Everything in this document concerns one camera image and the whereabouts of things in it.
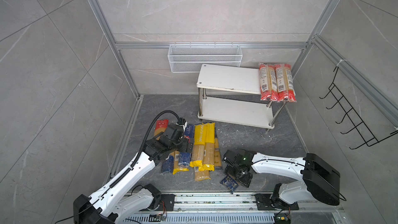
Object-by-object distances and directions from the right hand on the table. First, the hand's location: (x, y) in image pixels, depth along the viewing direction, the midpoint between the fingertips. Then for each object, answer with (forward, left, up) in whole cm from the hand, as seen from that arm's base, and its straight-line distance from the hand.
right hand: (229, 178), depth 82 cm
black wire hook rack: (+5, -51, +33) cm, 61 cm away
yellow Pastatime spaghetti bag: (+18, +16, +7) cm, 25 cm away
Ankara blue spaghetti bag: (+6, +33, +5) cm, 34 cm away
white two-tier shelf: (+62, -10, +1) cm, 63 cm away
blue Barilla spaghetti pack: (+9, +24, +7) cm, 27 cm away
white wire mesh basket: (+67, +22, +31) cm, 77 cm away
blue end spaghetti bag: (-4, +1, +3) cm, 5 cm away
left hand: (+15, +23, +19) cm, 34 cm away
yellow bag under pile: (+1, +15, +3) cm, 16 cm away
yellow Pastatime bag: (+12, +11, +6) cm, 17 cm away
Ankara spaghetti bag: (+8, +6, +5) cm, 11 cm away
